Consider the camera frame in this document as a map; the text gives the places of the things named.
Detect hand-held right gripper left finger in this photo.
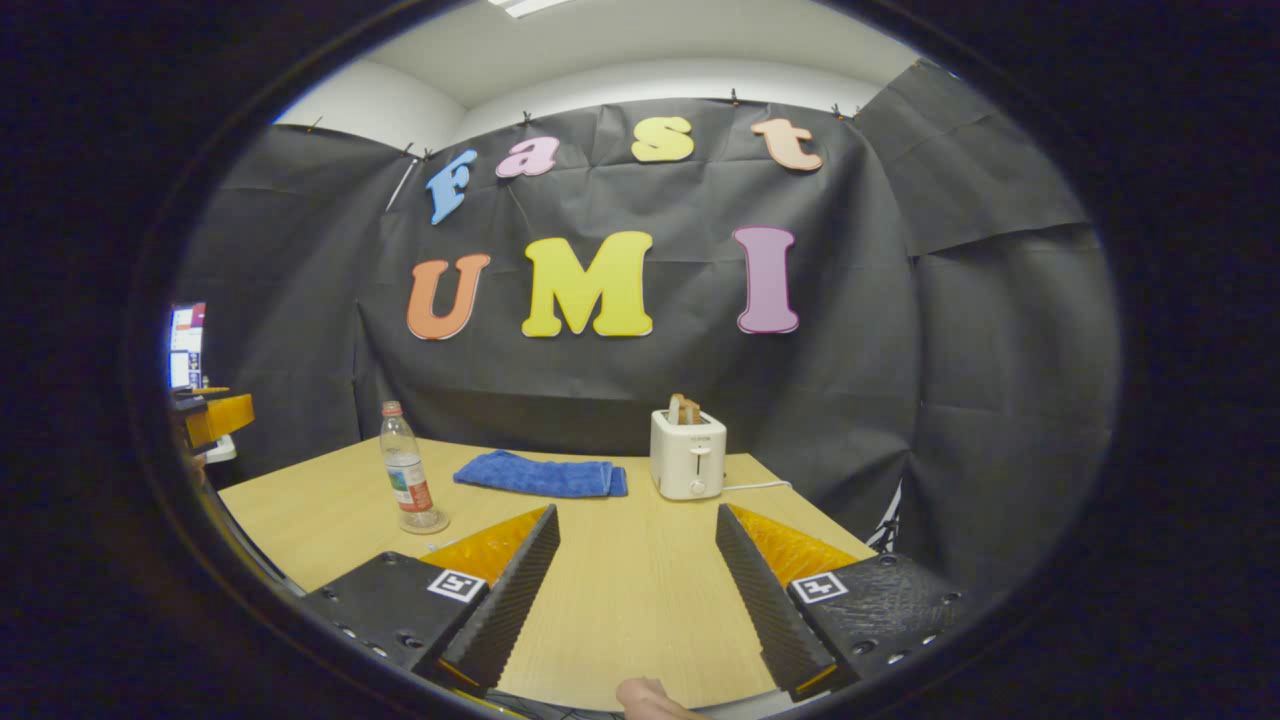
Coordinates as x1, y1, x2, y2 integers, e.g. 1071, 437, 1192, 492
300, 503, 561, 699

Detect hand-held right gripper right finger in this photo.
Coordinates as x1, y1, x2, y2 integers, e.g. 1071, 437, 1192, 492
715, 503, 986, 703

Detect clear plastic water bottle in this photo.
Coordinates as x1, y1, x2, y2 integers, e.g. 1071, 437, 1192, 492
380, 401, 441, 534

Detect computer monitor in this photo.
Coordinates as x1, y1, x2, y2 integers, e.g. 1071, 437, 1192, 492
168, 302, 208, 391

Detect blue folded towel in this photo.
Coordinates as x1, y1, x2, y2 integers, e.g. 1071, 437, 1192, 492
453, 450, 629, 499

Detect white toaster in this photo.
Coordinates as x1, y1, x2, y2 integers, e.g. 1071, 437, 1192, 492
650, 408, 728, 501

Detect black backdrop cloth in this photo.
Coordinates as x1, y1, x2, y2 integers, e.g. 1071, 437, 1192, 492
180, 60, 1121, 591

